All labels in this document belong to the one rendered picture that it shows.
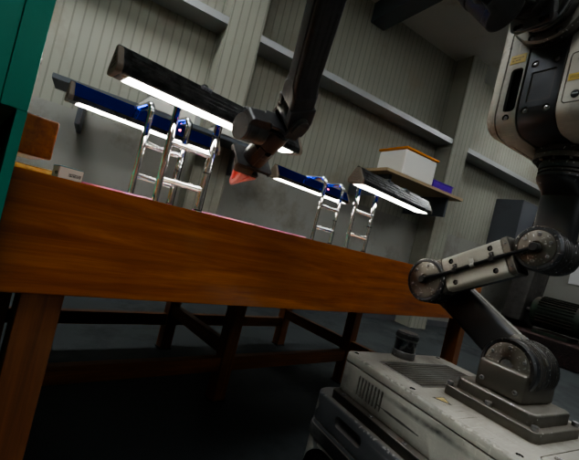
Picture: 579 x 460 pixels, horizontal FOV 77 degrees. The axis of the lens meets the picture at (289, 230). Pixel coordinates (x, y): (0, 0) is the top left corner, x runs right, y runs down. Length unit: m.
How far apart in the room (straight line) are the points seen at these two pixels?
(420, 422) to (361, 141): 3.69
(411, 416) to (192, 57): 3.23
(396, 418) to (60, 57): 3.21
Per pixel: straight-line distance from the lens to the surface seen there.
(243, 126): 0.79
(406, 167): 3.87
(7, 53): 0.64
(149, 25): 3.61
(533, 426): 0.97
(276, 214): 3.74
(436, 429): 0.95
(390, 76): 4.79
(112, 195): 0.69
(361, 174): 1.55
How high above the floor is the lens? 0.76
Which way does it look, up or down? 1 degrees up
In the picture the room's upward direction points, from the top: 14 degrees clockwise
